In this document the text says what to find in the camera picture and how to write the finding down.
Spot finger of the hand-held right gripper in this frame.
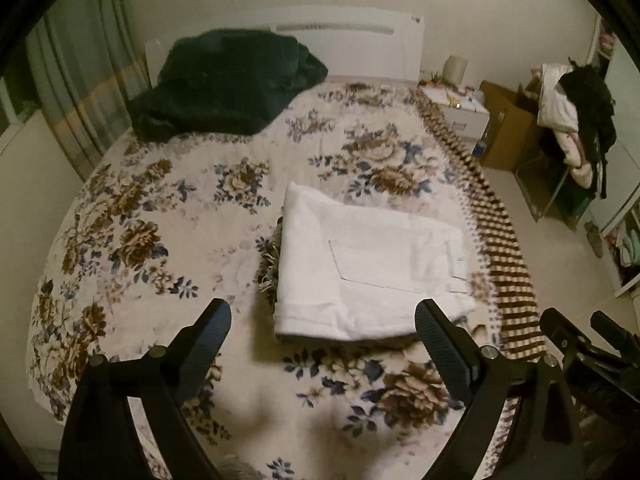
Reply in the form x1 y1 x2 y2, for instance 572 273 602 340
539 307 603 361
590 311 640 358

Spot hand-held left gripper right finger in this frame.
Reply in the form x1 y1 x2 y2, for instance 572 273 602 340
414 299 587 480

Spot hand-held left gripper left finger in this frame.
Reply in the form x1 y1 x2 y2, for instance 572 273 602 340
59 298 234 480

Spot white pants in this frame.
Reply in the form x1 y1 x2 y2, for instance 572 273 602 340
272 182 479 344

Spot teal folded towel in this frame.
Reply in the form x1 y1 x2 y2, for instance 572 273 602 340
619 229 640 267

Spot fringed towel under trousers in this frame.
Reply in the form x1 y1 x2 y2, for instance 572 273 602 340
256 217 287 312

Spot grey slippers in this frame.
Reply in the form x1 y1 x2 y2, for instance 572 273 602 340
584 221 604 259

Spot brown checkered bed sheet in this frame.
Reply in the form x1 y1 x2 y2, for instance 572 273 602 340
414 87 549 362

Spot green bin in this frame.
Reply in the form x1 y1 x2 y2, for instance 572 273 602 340
567 194 592 222

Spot floral blanket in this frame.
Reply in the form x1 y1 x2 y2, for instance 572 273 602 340
27 80 547 480

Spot metal chair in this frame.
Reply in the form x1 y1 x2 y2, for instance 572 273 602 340
515 151 597 224

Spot pink garment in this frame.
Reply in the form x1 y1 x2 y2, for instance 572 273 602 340
562 129 599 189

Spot cardboard box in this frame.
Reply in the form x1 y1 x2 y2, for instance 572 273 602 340
478 80 547 172

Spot white wardrobe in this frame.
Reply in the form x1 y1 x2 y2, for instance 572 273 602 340
584 14 640 297

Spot black garment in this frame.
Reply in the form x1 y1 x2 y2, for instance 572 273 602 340
557 65 619 199

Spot white garment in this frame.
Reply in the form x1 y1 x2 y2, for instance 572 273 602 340
537 62 582 134

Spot white nightstand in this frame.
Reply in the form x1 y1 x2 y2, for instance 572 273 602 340
419 82 491 144

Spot dark green blanket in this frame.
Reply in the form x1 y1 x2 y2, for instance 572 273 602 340
125 29 330 137

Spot beige cylindrical lamp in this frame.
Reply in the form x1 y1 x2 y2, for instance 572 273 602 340
444 55 469 84

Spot grey-green curtain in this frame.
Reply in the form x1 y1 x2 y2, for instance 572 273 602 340
24 0 152 182

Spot white headboard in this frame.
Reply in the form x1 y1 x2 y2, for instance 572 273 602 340
144 6 427 85

